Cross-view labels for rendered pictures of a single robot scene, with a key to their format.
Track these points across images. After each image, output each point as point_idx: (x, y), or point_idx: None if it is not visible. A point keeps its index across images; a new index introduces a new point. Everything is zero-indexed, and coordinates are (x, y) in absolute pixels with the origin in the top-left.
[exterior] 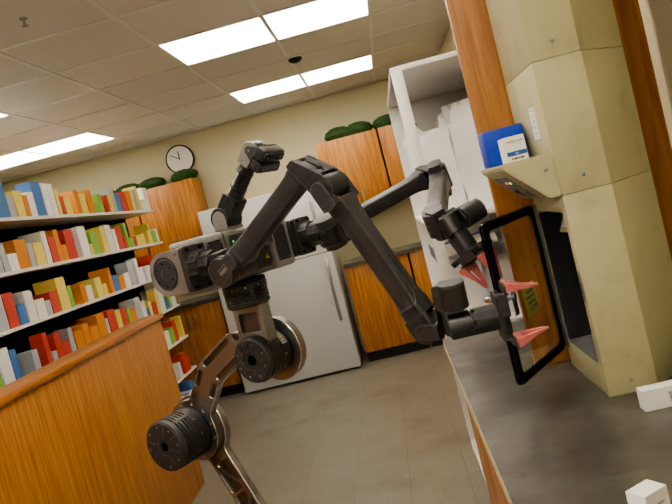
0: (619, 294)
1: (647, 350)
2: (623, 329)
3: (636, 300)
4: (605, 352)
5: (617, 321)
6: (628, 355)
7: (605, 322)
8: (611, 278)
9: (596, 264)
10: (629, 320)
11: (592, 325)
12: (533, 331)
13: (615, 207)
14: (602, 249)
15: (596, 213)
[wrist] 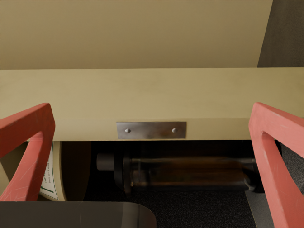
0: (180, 82)
1: (285, 69)
2: (248, 85)
3: (195, 69)
4: (303, 109)
5: (232, 89)
6: (301, 86)
7: (235, 102)
8: (148, 86)
9: (112, 97)
10: (230, 78)
11: (242, 121)
12: (282, 176)
13: (31, 70)
14: (89, 88)
15: (21, 87)
